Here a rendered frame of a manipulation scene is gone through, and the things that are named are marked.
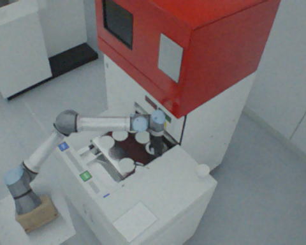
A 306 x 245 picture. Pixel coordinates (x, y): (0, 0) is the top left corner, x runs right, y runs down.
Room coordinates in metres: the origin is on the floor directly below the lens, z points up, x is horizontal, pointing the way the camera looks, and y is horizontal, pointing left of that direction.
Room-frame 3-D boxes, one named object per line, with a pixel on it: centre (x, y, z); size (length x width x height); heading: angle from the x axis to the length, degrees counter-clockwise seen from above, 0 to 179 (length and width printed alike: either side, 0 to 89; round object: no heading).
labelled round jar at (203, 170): (0.92, -0.31, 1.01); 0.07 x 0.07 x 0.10
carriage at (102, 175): (0.97, 0.30, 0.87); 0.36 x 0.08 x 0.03; 43
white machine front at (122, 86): (1.46, 0.08, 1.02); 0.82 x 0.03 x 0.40; 43
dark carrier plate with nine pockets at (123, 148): (1.17, 0.12, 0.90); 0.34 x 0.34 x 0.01; 43
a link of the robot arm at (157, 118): (1.12, -0.04, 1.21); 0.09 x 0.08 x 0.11; 95
